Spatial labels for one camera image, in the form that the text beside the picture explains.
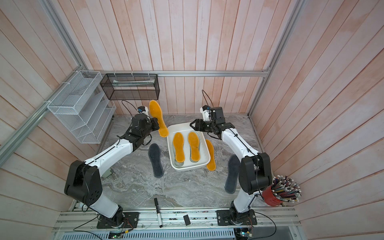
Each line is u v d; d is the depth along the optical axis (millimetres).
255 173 464
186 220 740
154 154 977
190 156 953
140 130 661
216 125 682
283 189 662
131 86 1030
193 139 1040
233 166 928
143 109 760
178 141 1036
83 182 442
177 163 926
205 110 782
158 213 746
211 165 917
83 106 728
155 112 841
